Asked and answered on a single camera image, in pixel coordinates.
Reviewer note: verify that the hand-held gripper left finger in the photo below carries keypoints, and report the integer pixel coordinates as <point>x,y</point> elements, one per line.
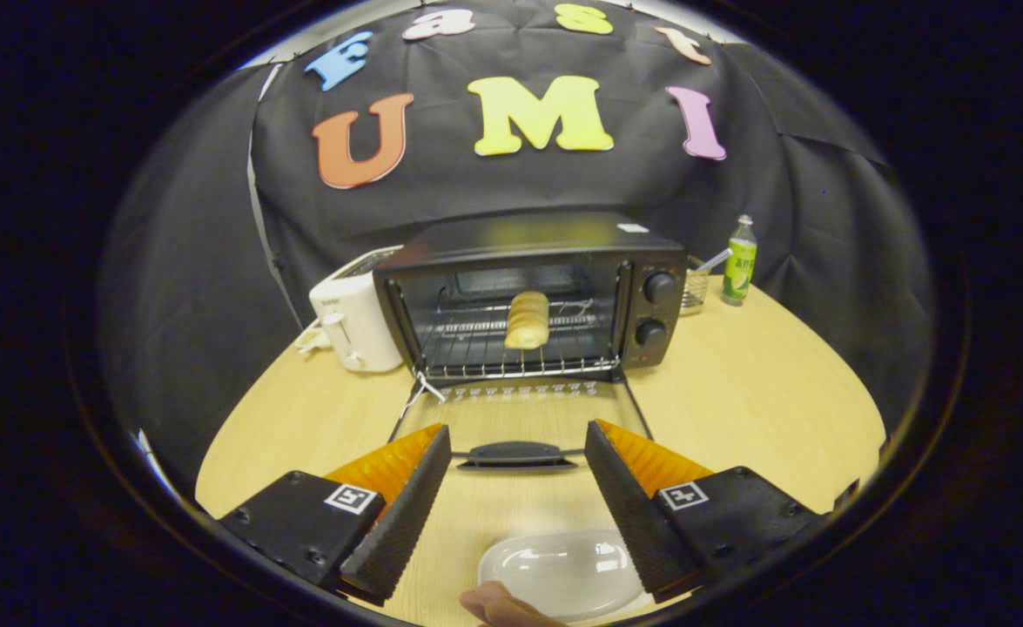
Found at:
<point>402,514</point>

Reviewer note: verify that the black toaster oven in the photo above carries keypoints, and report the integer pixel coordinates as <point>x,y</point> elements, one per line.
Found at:
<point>528,239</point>

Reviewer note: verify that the green drink bottle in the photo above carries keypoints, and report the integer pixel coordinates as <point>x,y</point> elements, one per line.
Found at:
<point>740,270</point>

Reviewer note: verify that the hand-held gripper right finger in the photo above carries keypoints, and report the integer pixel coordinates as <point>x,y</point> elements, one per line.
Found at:
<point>635,514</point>

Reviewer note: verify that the metal mesh utensil holder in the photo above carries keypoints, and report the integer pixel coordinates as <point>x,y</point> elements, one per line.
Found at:
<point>694,292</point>

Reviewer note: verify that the dark chair back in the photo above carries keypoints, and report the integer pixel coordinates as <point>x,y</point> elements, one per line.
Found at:
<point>847,495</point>

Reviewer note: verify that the bright blue-edged screen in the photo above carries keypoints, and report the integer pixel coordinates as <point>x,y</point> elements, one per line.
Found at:
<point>152,461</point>

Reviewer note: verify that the yellow sliced bread roll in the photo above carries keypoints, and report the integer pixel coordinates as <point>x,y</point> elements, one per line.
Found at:
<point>528,320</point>

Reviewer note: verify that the white oval plate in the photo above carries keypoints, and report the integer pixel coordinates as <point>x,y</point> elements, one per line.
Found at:
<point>555,570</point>

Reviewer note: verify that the white pop-up toaster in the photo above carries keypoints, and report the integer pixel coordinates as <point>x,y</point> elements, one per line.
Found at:
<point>354,322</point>

